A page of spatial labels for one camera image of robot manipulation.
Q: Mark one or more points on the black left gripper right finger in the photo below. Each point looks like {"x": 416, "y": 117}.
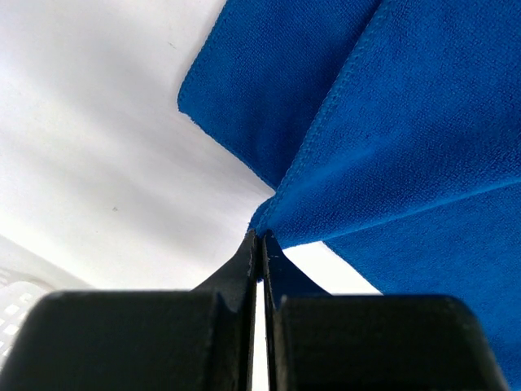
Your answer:
{"x": 318, "y": 341}

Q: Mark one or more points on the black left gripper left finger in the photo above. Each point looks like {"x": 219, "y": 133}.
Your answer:
{"x": 200, "y": 339}

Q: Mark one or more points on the blue microfiber towel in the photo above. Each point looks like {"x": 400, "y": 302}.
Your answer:
{"x": 389, "y": 131}

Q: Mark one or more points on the white plastic basket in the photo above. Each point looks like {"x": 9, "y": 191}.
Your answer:
{"x": 25, "y": 279}

